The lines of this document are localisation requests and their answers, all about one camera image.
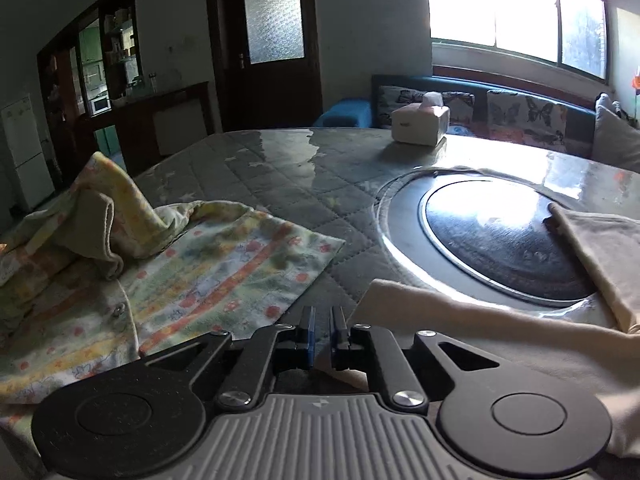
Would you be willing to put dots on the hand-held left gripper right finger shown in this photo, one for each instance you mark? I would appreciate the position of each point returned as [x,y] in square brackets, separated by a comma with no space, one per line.
[336,340]

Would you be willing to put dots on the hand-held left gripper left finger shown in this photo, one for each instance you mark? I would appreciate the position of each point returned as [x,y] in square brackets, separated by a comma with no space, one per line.
[312,340]

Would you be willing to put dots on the floral print garment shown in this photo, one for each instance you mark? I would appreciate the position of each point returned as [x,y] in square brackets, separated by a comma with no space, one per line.
[210,260]

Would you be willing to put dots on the cream long-sleeve garment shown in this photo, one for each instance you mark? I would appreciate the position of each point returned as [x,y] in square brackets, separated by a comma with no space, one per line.
[500,325]

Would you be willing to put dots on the round black induction cooktop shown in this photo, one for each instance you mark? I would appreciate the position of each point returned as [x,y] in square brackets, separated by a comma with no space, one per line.
[500,245]

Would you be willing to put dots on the blue corner sofa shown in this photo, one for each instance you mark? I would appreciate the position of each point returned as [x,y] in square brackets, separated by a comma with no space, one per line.
[345,112]

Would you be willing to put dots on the white tissue box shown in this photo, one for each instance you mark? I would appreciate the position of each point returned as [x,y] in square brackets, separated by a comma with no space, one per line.
[415,125]

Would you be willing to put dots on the dark wooden glazed door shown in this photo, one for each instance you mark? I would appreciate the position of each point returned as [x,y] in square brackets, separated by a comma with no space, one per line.
[230,100]

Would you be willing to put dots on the dark wooden cabinet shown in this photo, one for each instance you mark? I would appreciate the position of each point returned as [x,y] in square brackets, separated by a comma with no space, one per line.
[135,130]

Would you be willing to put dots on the white microwave oven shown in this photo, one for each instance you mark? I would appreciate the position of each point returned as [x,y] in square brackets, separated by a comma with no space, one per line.
[101,105]

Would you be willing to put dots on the dark wooden shelf unit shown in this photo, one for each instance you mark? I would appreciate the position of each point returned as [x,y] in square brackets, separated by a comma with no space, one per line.
[120,60]

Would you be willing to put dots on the white refrigerator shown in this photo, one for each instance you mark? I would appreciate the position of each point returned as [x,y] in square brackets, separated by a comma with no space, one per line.
[25,150]

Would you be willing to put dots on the grey pillow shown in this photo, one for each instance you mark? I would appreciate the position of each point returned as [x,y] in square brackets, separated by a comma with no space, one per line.
[617,140]

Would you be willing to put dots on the window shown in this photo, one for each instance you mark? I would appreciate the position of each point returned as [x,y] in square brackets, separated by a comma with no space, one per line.
[490,0]

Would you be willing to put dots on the colourful pinwheel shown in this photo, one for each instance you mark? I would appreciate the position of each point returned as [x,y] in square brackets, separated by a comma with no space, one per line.
[636,82]

